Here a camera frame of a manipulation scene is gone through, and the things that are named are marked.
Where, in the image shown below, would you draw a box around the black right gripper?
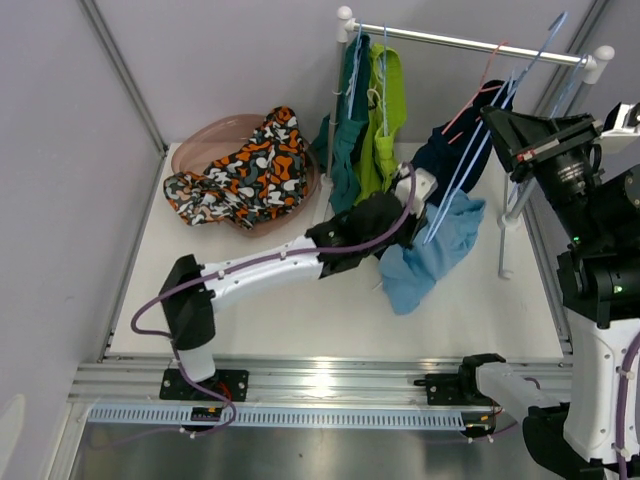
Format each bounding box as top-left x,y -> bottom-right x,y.
480,105 -> 605,244

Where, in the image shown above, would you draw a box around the light blue shorts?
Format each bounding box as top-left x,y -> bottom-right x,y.
378,191 -> 486,315

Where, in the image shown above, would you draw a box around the blue wire hanger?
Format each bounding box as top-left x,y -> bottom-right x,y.
507,52 -> 591,206

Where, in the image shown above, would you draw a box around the navy blue shorts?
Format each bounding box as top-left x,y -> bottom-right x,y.
411,80 -> 509,206

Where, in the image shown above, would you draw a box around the pink wire hanger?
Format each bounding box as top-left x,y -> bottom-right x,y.
442,42 -> 509,144

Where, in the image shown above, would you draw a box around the orange camouflage shorts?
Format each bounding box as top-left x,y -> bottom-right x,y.
163,105 -> 310,232

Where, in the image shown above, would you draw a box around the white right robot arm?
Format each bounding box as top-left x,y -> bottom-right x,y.
456,104 -> 639,479

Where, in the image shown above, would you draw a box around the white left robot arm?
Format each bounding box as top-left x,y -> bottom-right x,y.
160,192 -> 429,400

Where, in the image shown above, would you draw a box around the teal green shorts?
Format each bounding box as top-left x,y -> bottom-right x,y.
329,34 -> 371,214

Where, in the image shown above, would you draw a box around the lime green shorts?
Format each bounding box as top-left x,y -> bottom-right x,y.
356,44 -> 407,204

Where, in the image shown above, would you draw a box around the blue hanger under teal shorts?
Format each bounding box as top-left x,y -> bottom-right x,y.
346,27 -> 363,120

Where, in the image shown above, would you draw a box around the silver clothes rack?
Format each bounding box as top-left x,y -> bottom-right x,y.
328,6 -> 615,280

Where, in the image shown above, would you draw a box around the pink translucent plastic basin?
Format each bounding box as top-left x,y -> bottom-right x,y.
172,113 -> 322,237

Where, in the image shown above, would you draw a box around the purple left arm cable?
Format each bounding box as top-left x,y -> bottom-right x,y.
130,162 -> 417,444

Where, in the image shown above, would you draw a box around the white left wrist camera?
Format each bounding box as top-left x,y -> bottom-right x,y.
391,164 -> 438,217

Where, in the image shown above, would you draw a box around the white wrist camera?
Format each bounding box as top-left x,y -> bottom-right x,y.
598,102 -> 639,154
391,164 -> 438,217

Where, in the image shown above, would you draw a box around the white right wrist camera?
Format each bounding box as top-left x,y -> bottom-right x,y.
598,102 -> 639,154

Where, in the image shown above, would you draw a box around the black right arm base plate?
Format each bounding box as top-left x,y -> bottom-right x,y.
413,373 -> 493,407

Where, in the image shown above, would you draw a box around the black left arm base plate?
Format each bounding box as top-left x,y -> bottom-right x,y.
159,368 -> 249,402

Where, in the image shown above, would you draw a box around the aluminium mounting rail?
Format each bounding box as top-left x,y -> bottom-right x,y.
67,357 -> 524,430

